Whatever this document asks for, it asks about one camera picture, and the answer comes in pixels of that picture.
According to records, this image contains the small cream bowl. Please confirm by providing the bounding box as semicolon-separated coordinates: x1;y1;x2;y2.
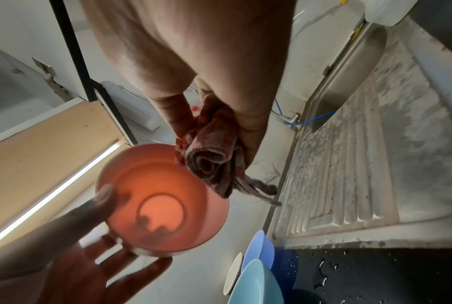
222;252;244;296

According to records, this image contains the metal cabinet door hinge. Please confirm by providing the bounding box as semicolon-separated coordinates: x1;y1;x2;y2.
31;57;75;103

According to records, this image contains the person's right hand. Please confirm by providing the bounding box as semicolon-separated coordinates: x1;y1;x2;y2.
79;0;298;169

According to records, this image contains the red checkered cloth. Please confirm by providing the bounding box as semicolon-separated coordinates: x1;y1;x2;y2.
174;100;283;207

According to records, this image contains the teal bowl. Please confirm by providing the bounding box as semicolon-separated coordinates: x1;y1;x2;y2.
227;258;286;304

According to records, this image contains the small blue bowl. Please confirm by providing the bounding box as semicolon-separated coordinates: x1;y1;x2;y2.
240;229;276;272

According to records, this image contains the steel faucet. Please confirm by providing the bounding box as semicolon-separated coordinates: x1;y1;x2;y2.
270;110;303;127

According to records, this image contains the LED light strip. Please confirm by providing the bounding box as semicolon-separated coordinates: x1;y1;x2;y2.
0;140;128;252

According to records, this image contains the blue hose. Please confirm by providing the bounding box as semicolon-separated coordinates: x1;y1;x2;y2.
272;98;340;127

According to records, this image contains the steel sink with drainboard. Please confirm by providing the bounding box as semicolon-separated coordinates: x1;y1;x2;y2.
267;15;452;247

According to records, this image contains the pink bowl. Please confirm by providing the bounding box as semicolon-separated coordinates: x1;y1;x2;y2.
95;143;231;257

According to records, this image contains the person's left hand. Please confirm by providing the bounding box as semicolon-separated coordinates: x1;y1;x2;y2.
0;183;175;304

